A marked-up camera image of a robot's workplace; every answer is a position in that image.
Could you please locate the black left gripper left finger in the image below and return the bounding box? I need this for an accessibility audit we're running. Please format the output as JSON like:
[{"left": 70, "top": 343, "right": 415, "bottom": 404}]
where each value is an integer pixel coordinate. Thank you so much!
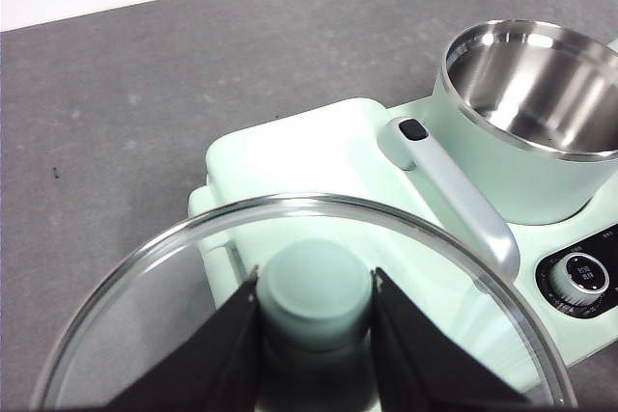
[{"left": 103, "top": 265, "right": 263, "bottom": 412}]

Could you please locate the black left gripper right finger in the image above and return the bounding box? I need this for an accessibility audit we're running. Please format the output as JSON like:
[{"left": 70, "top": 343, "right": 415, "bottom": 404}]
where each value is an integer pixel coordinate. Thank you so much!
[{"left": 370, "top": 265, "right": 532, "bottom": 412}]

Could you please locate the glass lid with green knob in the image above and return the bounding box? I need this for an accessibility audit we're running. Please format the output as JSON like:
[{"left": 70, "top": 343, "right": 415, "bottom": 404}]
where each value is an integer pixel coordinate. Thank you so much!
[{"left": 31, "top": 193, "right": 578, "bottom": 412}]

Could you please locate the mint green steamer pot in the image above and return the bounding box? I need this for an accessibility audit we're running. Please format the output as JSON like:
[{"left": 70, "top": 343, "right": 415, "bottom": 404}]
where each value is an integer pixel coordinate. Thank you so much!
[{"left": 432, "top": 18, "right": 618, "bottom": 226}]

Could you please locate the mint green breakfast machine base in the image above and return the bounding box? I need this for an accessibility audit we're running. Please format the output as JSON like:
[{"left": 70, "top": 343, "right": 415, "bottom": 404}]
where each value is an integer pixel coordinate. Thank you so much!
[{"left": 186, "top": 93, "right": 618, "bottom": 370}]

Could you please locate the silver control knob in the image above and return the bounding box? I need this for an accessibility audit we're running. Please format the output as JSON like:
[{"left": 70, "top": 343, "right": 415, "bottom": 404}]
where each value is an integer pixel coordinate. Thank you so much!
[{"left": 549, "top": 251, "right": 610, "bottom": 310}]

